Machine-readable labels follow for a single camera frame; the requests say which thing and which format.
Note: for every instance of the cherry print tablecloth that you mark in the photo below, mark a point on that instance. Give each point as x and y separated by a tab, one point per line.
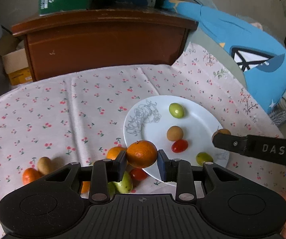
58	104

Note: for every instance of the floral print cloth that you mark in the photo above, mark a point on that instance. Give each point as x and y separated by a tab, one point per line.
220	62

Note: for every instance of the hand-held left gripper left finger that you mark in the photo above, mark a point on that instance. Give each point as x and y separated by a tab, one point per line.
120	166

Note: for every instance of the brown wooden cabinet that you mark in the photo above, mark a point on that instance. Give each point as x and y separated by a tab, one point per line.
95	47

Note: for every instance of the orange mandarin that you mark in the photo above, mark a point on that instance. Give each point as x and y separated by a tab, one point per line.
30	176
141	154
85	186
114	153

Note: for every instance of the brown longan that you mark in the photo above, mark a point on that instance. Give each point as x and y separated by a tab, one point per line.
224	131

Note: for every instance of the red grape tomato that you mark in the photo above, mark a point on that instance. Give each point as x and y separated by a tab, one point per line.
179	146
138	174

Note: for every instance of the open cardboard box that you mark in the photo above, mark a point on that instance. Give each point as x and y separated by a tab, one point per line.
15	62

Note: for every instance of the white plate with grey drawing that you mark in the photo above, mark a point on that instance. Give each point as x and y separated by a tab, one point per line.
195	124

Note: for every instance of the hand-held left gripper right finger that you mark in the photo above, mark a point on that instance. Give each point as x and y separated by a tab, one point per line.
161	165

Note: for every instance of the blue cushion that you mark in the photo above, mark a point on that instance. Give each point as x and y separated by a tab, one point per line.
232	34

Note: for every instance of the brown kiwi fruit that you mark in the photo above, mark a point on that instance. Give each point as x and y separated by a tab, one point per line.
174	133
44	165

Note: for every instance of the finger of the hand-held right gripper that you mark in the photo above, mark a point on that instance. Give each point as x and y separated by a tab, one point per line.
229	143

